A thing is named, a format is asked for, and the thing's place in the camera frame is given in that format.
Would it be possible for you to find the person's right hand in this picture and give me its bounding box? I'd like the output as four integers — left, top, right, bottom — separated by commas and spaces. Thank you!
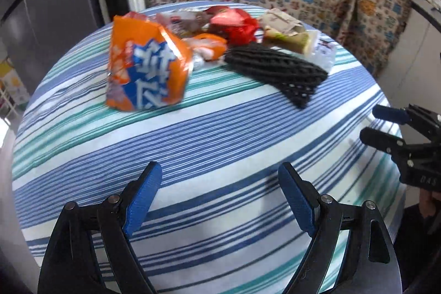
418, 190, 441, 235

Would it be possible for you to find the white plastic wrapper blue print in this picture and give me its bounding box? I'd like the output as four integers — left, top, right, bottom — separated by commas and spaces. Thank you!
309, 37, 337, 73

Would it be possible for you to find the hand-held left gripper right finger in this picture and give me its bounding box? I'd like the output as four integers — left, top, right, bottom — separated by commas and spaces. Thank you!
278, 162, 404, 294

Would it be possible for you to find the small orange wrapper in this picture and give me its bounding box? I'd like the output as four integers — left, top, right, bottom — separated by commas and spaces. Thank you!
182, 33, 228, 63

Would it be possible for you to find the white and red wrapper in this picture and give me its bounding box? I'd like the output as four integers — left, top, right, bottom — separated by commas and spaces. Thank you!
156, 9, 211, 37

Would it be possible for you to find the yellow box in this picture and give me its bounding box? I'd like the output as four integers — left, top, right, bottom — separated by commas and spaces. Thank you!
0, 57, 31, 106

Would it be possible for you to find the red foil wrapper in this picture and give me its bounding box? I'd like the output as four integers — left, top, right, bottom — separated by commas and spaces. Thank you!
208, 7, 261, 45

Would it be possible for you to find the orange snack bag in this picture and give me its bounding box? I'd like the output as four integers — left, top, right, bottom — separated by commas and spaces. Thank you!
105, 13, 194, 112

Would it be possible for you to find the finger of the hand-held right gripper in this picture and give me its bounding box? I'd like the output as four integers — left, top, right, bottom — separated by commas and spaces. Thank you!
372, 104, 441, 143
359, 127, 407, 157

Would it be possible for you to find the brown paper wrapper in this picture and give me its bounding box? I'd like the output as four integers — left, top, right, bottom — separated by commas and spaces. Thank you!
258, 9, 306, 37

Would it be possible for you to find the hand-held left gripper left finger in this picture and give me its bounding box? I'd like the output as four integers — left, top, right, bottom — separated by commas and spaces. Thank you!
37, 161, 163, 294

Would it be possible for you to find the black foam net sleeve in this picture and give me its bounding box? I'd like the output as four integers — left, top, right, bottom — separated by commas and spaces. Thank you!
224, 42, 329, 109

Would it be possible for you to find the blue striped tablecloth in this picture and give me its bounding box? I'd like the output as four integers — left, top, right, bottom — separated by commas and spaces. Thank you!
12, 1, 408, 294

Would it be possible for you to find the cream and green wrapper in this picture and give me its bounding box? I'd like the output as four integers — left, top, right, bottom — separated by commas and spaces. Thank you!
263, 30, 320, 56

